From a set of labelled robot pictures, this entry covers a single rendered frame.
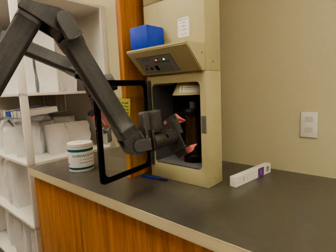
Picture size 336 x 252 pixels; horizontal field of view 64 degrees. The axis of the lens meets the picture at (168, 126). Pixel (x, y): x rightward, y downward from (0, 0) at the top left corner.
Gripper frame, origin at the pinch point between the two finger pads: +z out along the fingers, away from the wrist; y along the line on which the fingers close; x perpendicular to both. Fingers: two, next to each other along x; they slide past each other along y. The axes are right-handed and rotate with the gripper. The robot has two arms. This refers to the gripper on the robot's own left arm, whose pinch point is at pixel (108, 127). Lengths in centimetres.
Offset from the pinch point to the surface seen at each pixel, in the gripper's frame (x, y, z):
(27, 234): -13, 137, 34
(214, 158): -22.7, -26.8, 29.0
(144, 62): -14.7, -19.3, -19.1
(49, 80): -35, 75, -58
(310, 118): -57, -60, 31
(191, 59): -12.9, -40.3, -8.6
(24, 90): -11, 68, -49
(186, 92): -22.1, -27.6, -0.7
